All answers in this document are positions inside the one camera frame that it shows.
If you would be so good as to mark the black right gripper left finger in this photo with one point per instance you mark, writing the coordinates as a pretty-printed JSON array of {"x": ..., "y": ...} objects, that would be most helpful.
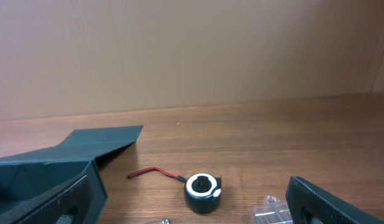
[{"x": 67, "y": 202}]

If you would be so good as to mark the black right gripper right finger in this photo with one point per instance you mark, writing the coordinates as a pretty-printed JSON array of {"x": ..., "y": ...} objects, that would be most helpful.
[{"x": 309, "y": 203}]

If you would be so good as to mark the clear plastic screwdriver case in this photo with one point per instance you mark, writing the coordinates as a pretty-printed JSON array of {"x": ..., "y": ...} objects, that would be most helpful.
[{"x": 271, "y": 211}]

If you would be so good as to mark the dark green box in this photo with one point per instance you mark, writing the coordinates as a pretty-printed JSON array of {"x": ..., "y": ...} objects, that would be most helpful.
[{"x": 27, "y": 175}]

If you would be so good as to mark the black round tape measure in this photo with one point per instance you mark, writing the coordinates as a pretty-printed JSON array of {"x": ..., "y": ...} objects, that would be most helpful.
[{"x": 202, "y": 191}]

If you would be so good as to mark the silver metal object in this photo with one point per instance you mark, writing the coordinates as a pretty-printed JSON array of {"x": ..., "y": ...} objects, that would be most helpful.
[{"x": 164, "y": 221}]

